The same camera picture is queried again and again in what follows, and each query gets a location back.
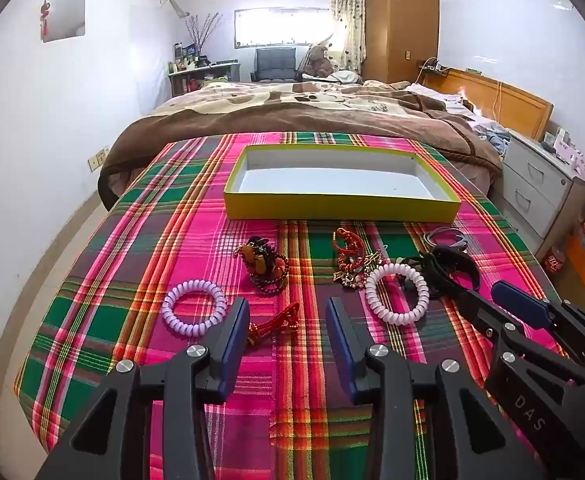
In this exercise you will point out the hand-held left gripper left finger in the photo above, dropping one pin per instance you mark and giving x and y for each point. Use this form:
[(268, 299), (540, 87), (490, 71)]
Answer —
[(235, 340)]

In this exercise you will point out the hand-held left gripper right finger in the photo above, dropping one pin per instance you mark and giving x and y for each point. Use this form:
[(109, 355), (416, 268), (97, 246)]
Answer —
[(342, 345)]

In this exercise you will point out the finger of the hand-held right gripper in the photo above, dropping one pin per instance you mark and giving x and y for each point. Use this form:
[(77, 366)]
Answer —
[(492, 322), (519, 305)]

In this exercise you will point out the black wristband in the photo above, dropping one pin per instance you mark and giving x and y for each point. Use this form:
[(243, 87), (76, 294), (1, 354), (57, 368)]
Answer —
[(447, 270)]

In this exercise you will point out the yellow cardboard box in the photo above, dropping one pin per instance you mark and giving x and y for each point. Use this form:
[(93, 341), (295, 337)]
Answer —
[(342, 207)]

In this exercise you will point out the red can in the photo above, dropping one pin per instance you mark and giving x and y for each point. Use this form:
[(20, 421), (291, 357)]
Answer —
[(555, 260)]

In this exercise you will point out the pink green plaid cloth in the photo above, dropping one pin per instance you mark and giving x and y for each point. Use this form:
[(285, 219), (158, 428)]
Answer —
[(137, 270)]

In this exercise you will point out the grey nightstand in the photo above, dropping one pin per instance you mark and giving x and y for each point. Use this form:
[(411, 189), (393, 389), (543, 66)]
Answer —
[(537, 185)]

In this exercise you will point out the pink printed box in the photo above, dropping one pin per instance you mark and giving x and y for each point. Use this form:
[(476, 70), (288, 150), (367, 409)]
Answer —
[(574, 155)]

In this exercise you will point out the pile of clothes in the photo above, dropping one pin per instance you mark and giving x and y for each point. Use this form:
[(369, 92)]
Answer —
[(477, 120)]

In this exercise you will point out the wooden headboard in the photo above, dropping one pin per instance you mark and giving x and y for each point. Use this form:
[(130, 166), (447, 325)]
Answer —
[(512, 102)]

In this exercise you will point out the brown patterned blanket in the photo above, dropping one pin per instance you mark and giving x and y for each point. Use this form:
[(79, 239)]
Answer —
[(292, 115)]

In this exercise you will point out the power strip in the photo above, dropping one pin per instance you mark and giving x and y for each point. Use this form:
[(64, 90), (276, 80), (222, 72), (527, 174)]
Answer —
[(430, 65)]

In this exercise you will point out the cluttered shelf desk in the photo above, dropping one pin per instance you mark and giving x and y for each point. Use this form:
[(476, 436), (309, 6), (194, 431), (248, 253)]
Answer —
[(192, 80)]

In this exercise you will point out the black chair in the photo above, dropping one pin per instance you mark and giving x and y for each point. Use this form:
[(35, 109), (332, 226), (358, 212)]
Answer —
[(275, 62)]

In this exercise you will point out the brown teddy bear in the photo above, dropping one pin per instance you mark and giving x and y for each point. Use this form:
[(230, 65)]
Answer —
[(318, 62)]

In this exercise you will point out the bottles on shelf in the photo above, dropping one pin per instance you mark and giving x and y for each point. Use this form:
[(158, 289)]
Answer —
[(187, 60)]

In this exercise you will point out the wooden wardrobe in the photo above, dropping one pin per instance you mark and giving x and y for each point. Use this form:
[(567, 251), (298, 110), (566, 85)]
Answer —
[(400, 20)]

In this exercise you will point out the dried branches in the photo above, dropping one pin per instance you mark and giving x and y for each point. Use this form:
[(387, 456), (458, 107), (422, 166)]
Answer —
[(201, 32)]

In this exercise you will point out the window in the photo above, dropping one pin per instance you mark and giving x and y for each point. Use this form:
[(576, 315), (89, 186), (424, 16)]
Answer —
[(282, 27)]

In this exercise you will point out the dotted curtain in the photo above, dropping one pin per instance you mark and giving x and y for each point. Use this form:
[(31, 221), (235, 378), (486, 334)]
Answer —
[(347, 20)]

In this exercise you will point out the red hanging ornament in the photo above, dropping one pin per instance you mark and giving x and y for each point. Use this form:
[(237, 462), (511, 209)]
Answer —
[(45, 20)]

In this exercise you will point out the wall socket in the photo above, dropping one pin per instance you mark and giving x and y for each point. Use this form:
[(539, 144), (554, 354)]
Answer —
[(98, 158)]

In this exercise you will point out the wall mirror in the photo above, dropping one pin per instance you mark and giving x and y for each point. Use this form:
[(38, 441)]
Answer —
[(65, 15)]

